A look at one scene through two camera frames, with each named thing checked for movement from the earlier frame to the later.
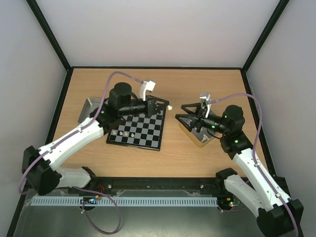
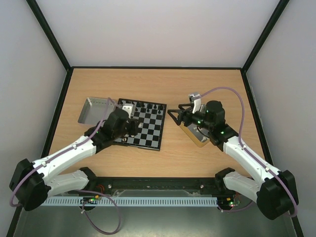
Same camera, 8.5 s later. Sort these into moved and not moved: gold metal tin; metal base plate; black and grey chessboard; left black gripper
Moved: left black gripper
Not moved: metal base plate; gold metal tin; black and grey chessboard
